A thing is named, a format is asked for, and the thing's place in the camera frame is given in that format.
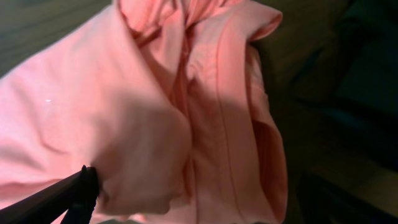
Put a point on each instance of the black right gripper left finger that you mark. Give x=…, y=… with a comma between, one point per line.
x=74, y=197

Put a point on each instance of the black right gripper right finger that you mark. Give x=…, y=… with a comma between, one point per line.
x=323, y=202

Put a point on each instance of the pink shirt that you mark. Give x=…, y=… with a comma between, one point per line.
x=166, y=100

